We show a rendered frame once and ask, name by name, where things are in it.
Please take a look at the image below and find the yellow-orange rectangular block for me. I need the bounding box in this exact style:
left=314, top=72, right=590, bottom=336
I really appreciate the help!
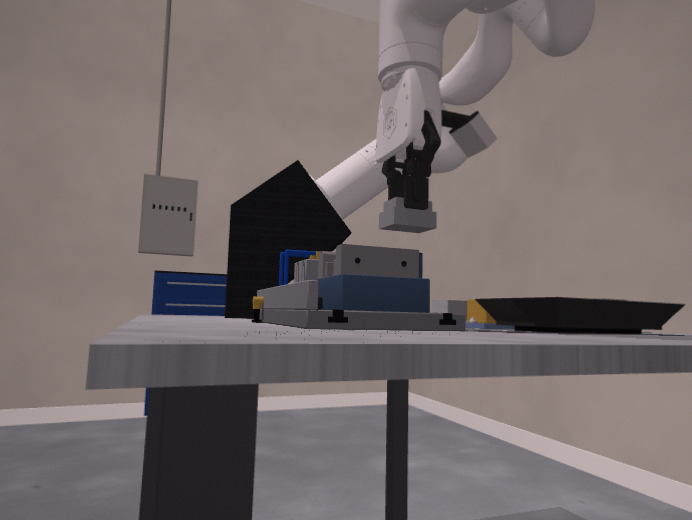
left=467, top=299, right=496, bottom=323

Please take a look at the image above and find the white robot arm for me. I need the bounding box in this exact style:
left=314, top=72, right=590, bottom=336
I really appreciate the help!
left=310, top=0, right=595, bottom=222

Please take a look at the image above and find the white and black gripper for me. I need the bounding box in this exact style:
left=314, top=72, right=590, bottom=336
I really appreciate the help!
left=375, top=68, right=442, bottom=210

